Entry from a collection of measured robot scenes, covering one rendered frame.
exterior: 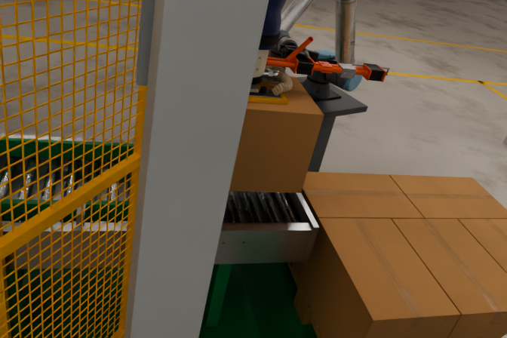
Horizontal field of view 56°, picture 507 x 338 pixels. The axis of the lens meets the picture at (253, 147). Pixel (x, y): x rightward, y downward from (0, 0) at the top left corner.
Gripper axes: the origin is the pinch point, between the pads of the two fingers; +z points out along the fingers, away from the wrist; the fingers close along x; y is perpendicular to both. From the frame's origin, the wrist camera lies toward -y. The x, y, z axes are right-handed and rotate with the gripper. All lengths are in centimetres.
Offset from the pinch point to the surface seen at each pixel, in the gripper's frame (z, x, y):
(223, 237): 36, -65, 33
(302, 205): 21, -60, -7
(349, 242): 39, -67, -25
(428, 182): -11, -67, -99
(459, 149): -150, -121, -246
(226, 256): 36, -76, 30
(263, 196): 5, -67, 7
